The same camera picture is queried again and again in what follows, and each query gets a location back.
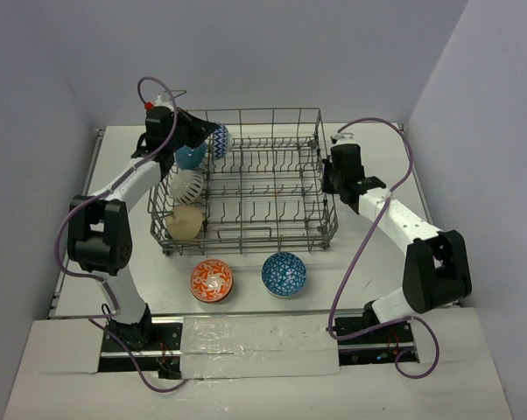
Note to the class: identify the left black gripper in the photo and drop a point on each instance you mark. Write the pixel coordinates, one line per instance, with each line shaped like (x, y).
(193, 131)

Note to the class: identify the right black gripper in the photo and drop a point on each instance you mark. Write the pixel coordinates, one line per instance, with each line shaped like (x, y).
(328, 187)

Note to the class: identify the plain blue bowl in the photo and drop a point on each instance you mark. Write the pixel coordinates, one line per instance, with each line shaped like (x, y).
(187, 158)

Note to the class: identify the red patterned bowl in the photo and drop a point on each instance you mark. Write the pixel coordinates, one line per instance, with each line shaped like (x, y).
(221, 142)

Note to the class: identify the yellow bowl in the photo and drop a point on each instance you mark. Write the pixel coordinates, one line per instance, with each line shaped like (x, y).
(184, 222)

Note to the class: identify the orange floral bowl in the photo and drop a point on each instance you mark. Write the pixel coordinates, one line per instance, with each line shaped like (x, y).
(211, 281)

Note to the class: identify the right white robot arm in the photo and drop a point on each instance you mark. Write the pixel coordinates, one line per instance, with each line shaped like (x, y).
(436, 270)

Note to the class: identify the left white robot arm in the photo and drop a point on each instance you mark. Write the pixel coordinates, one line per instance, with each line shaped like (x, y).
(98, 230)

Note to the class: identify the blue patterned bowl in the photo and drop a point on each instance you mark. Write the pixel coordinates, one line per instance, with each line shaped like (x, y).
(284, 275)

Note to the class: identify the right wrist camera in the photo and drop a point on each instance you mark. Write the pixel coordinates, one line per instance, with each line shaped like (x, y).
(343, 139)

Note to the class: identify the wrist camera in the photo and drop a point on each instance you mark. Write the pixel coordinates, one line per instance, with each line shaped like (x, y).
(343, 139)
(163, 99)

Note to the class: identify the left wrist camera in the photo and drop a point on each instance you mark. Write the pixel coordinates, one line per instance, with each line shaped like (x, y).
(163, 99)

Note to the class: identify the grey wire dish rack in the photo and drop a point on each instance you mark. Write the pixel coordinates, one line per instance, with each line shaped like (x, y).
(264, 195)

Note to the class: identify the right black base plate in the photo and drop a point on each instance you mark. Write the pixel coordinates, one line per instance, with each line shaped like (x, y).
(379, 347)

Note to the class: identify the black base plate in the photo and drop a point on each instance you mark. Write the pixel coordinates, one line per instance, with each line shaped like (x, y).
(159, 355)
(379, 347)

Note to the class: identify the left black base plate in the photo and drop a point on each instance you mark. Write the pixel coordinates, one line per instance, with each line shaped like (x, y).
(159, 355)

